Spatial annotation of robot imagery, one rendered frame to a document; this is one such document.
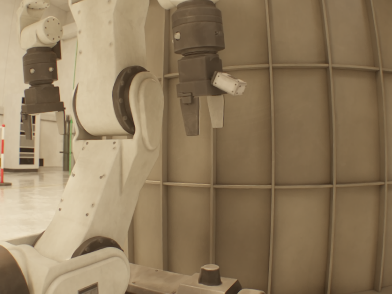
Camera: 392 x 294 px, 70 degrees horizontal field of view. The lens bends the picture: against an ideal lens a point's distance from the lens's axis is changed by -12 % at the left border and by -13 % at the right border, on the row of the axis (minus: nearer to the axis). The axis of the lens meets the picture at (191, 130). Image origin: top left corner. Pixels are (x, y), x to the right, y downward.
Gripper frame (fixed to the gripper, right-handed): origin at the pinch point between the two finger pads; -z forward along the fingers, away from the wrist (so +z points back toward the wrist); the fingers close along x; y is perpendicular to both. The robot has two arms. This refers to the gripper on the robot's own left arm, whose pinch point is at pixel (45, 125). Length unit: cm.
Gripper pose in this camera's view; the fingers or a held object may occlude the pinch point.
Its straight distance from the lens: 83.3
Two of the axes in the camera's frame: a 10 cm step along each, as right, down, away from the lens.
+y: -8.9, 0.3, 4.5
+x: 4.4, -1.3, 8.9
